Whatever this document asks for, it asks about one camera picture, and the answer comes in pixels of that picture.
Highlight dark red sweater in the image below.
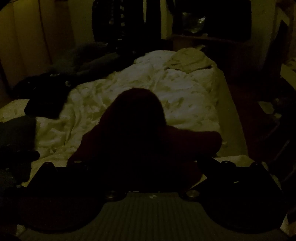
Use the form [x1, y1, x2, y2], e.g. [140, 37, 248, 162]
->
[67, 88, 223, 193]

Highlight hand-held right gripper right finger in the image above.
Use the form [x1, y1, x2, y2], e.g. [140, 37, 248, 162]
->
[185, 158, 281, 200]

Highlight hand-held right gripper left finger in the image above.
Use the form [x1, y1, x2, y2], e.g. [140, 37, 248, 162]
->
[29, 160, 116, 200]

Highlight black clothes pile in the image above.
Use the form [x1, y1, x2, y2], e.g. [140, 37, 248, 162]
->
[0, 73, 79, 186]

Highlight pale wardrobe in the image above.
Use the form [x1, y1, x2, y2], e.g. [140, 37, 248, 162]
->
[0, 0, 93, 93]

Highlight dark hanging clothes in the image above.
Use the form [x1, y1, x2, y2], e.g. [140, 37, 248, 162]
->
[91, 0, 162, 44]

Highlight beige crumpled cloth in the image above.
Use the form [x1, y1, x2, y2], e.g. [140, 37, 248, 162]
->
[165, 47, 214, 73]

